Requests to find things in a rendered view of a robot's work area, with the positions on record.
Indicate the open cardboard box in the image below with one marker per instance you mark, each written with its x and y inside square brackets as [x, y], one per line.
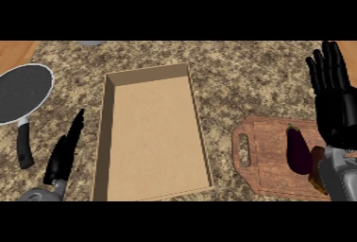
[156, 135]

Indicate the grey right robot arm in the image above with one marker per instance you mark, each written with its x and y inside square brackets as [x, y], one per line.
[340, 176]

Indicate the black frying pan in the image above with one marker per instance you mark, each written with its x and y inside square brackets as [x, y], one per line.
[23, 100]

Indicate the grey round object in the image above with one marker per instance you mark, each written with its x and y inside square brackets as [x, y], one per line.
[91, 43]

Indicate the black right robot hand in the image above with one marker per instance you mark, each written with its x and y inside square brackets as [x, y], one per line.
[333, 104]

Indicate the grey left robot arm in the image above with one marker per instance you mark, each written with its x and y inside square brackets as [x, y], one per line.
[45, 193]

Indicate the dark purple eggplant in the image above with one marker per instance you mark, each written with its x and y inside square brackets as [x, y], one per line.
[299, 151]

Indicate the brown wooden cutting board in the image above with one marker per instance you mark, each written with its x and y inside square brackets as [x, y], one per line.
[268, 157]

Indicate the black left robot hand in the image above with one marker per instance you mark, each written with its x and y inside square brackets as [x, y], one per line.
[63, 157]

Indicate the brown sweet potato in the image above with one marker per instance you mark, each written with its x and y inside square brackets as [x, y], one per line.
[318, 167]

